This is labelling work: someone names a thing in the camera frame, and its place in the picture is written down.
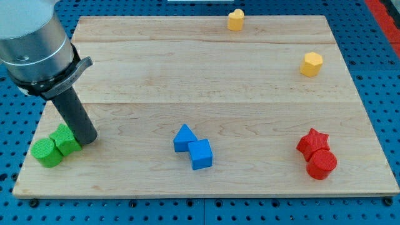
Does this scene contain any green cylinder block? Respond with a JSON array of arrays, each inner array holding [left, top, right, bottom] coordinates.
[[31, 138, 63, 168]]

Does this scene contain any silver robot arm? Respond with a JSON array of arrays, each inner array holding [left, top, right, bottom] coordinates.
[[1, 0, 97, 144]]

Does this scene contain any red cylinder block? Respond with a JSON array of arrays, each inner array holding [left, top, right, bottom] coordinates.
[[306, 149, 338, 180]]

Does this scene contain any wooden board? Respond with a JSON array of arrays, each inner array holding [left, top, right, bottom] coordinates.
[[13, 16, 399, 199]]

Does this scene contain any red star block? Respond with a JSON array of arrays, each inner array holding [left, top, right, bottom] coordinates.
[[296, 128, 330, 162]]

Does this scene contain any yellow hexagon block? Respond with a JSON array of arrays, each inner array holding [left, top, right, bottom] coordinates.
[[299, 52, 323, 78]]

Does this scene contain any yellow heart block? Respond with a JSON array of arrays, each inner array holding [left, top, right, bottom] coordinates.
[[227, 9, 244, 31]]

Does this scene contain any black and silver clamp flange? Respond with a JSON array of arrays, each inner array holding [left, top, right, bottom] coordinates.
[[7, 44, 93, 100]]

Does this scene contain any blue triangle block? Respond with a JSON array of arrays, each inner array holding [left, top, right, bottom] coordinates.
[[173, 124, 198, 153]]

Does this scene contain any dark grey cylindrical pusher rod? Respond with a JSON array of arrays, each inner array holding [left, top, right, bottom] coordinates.
[[52, 87, 98, 145]]

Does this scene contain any blue cube block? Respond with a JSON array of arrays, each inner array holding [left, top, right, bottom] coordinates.
[[188, 139, 213, 170]]

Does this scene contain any green hexagon block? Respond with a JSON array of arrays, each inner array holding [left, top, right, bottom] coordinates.
[[49, 124, 82, 156]]

